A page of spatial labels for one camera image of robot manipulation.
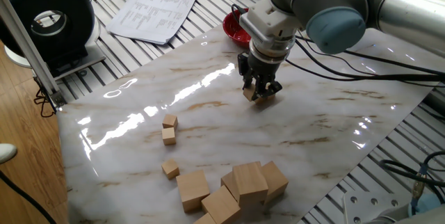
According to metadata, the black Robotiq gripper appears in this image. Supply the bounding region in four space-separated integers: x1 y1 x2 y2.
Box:
237 51 286 102

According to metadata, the large wooden cube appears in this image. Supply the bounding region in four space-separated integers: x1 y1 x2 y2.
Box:
232 161 269 208
176 170 211 214
220 170 241 202
260 161 290 206
201 184 242 224
193 212 218 224

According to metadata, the white printed paper stack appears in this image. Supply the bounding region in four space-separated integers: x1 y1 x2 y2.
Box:
106 0 200 46

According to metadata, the red bowl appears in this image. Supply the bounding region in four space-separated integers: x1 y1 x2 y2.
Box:
222 8 252 49

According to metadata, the white marble pattern board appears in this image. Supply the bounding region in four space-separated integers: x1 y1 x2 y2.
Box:
56 0 445 224

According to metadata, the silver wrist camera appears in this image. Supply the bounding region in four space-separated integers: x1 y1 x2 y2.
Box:
231 3 267 47

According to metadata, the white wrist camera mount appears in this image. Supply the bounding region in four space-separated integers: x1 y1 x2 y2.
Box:
239 0 302 46

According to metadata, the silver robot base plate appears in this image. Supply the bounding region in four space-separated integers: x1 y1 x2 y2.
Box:
343 191 411 224

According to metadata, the black base cable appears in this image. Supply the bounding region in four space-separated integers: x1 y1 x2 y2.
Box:
378 150 445 205

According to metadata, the gold cable connector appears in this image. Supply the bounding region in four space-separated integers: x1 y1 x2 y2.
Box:
412 166 428 207

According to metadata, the thin black wire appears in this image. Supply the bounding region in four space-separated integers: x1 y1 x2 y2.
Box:
33 87 57 119

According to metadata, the aluminium frame profile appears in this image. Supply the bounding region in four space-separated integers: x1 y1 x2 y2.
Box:
0 0 67 111

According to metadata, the black floor cable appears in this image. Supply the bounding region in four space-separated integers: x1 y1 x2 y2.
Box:
0 170 58 224

